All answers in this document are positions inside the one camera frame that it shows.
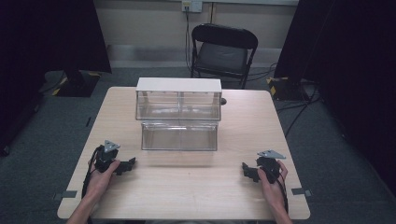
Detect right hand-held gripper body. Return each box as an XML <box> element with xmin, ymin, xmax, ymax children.
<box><xmin>255</xmin><ymin>149</ymin><xmax>287</xmax><ymax>185</ymax></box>

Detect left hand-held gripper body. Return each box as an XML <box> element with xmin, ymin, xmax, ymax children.
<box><xmin>93</xmin><ymin>139</ymin><xmax>121</xmax><ymax>174</ymax></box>

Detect person's right hand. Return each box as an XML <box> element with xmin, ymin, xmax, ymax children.
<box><xmin>257</xmin><ymin>159</ymin><xmax>290</xmax><ymax>216</ymax></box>

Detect person's left hand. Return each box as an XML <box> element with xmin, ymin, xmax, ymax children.
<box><xmin>85</xmin><ymin>159</ymin><xmax>121</xmax><ymax>202</ymax></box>

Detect grey tape strip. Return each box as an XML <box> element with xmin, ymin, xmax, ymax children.
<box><xmin>290</xmin><ymin>187</ymin><xmax>313</xmax><ymax>198</ymax></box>
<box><xmin>52</xmin><ymin>189</ymin><xmax>78</xmax><ymax>202</ymax></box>

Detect clear plastic drawer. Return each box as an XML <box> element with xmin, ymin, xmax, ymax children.
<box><xmin>140</xmin><ymin>120</ymin><xmax>219</xmax><ymax>152</ymax></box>

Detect black stand base striped tape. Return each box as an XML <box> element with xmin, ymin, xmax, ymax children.
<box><xmin>266</xmin><ymin>76</ymin><xmax>311</xmax><ymax>102</ymax></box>
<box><xmin>50</xmin><ymin>69</ymin><xmax>103</xmax><ymax>98</ymax></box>

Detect clear drawer cabinet white top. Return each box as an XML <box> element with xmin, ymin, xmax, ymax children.
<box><xmin>134</xmin><ymin>77</ymin><xmax>223</xmax><ymax>122</ymax></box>

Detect black folding chair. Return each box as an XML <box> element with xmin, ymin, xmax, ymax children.
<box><xmin>190</xmin><ymin>22</ymin><xmax>260</xmax><ymax>91</ymax></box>

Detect black curtain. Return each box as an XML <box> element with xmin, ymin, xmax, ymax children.
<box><xmin>274</xmin><ymin>0</ymin><xmax>396</xmax><ymax>197</ymax></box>
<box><xmin>0</xmin><ymin>0</ymin><xmax>113</xmax><ymax>157</ymax></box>

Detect left hand-held gripper black cable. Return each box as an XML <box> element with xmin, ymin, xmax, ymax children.
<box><xmin>80</xmin><ymin>145</ymin><xmax>105</xmax><ymax>200</ymax></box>

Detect hand-held gripper black cable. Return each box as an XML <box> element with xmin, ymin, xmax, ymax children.
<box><xmin>275</xmin><ymin>170</ymin><xmax>290</xmax><ymax>215</ymax></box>
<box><xmin>80</xmin><ymin>145</ymin><xmax>105</xmax><ymax>200</ymax></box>

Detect right hand-held gripper black cable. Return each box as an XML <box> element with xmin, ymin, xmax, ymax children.
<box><xmin>275</xmin><ymin>170</ymin><xmax>290</xmax><ymax>215</ymax></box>

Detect black cables on floor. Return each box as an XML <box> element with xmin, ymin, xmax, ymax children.
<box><xmin>248</xmin><ymin>62</ymin><xmax>322</xmax><ymax>138</ymax></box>

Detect black cable from wall socket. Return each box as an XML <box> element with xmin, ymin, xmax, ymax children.
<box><xmin>184</xmin><ymin>5</ymin><xmax>193</xmax><ymax>73</ymax></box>

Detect white wall socket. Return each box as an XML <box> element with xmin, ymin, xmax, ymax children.
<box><xmin>181</xmin><ymin>0</ymin><xmax>204</xmax><ymax>14</ymax></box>

